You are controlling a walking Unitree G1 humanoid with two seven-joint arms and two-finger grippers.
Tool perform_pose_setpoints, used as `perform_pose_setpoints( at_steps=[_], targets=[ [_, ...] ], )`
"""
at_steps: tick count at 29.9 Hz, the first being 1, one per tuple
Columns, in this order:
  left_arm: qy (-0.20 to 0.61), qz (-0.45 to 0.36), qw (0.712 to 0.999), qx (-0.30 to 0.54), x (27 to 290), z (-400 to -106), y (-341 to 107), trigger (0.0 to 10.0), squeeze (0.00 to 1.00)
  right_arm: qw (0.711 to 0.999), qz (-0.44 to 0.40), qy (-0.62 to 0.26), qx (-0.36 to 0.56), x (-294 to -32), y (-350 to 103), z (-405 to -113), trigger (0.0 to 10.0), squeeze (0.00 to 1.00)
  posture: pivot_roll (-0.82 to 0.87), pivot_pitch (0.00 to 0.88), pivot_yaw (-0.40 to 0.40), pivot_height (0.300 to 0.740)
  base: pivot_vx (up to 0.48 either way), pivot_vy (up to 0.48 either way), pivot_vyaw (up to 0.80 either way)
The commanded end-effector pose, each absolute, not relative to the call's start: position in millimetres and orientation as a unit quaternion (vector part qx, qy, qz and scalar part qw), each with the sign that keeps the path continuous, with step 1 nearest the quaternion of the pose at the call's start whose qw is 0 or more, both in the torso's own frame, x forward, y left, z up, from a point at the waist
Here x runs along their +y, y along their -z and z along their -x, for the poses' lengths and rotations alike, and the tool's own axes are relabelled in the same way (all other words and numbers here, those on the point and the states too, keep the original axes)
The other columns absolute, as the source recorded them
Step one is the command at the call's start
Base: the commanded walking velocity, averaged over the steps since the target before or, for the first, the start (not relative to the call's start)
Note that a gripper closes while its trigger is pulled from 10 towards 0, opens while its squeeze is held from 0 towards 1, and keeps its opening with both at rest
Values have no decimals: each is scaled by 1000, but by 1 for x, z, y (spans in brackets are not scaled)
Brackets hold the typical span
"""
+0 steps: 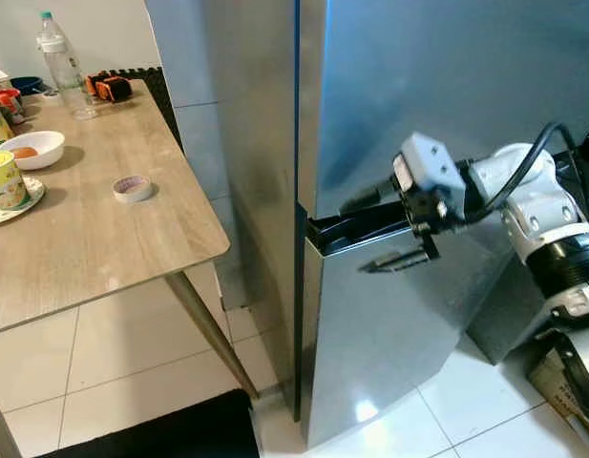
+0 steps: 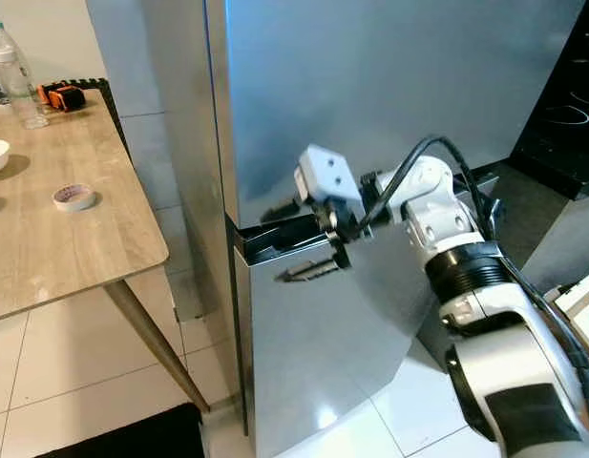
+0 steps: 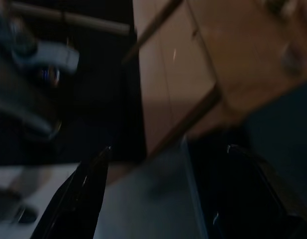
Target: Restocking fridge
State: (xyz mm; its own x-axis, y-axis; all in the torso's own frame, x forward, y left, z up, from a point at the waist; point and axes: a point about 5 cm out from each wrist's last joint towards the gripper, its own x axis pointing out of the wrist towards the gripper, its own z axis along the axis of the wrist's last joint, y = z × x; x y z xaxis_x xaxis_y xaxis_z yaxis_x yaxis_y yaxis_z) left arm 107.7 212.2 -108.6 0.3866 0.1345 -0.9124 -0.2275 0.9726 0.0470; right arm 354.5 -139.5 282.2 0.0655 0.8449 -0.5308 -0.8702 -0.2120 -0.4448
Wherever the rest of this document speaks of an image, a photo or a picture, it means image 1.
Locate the red lidded jar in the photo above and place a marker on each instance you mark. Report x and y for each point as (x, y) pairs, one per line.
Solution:
(8, 103)

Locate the blue bowl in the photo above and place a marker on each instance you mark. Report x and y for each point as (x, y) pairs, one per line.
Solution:
(29, 85)

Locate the silver freezer door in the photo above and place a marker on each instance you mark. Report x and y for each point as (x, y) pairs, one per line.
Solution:
(447, 76)

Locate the small white round dish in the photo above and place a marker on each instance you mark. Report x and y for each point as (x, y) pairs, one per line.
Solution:
(132, 189)

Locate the orange black device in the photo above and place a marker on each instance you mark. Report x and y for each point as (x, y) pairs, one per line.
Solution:
(111, 89)

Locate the black floor mat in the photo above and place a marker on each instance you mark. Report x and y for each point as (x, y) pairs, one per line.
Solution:
(151, 429)

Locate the light wooden table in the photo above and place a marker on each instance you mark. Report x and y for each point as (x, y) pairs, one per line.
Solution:
(103, 229)

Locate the patterned round plate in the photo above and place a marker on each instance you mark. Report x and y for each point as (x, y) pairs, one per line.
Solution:
(33, 197)

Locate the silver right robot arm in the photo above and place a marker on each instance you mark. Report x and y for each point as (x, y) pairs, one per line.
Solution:
(542, 205)

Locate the large clear plastic bottle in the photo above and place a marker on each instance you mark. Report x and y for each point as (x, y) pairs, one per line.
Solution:
(70, 81)

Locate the white bowl with orange food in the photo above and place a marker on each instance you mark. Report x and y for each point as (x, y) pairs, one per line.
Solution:
(31, 151)

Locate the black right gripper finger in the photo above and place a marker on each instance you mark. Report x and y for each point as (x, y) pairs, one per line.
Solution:
(399, 261)
(370, 197)

